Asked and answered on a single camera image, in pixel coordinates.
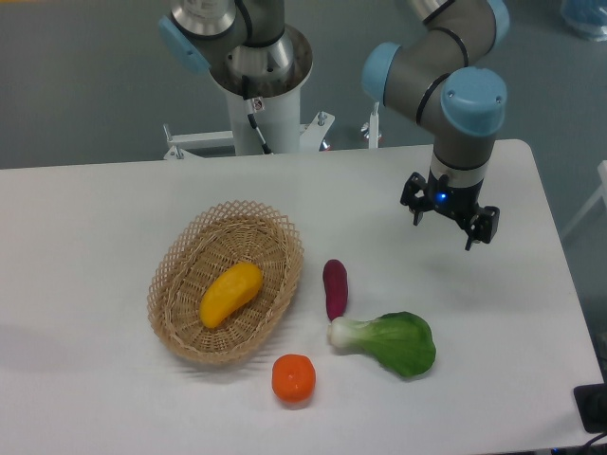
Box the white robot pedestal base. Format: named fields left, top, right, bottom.
left=160, top=19, right=336, bottom=159

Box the black device at edge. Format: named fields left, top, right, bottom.
left=573, top=383, right=606, bottom=433

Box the yellow mango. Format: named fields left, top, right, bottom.
left=199, top=262, right=263, bottom=329

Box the purple sweet potato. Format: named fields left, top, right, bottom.
left=322, top=259, right=349, bottom=320

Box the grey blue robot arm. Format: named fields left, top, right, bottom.
left=158, top=1, right=509, bottom=244

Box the blue object top right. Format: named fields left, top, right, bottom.
left=561, top=0, right=606, bottom=42

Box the woven wicker basket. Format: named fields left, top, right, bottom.
left=148, top=201, right=304, bottom=365

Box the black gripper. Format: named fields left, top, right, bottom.
left=400, top=158, right=500, bottom=251

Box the green bok choy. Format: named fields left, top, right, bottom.
left=327, top=312, right=436, bottom=378

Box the black cable on pedestal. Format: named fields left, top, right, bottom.
left=240, top=74, right=275, bottom=155

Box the orange tangerine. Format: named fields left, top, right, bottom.
left=271, top=354, right=317, bottom=404

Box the white frame at right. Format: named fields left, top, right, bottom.
left=560, top=160, right=606, bottom=242

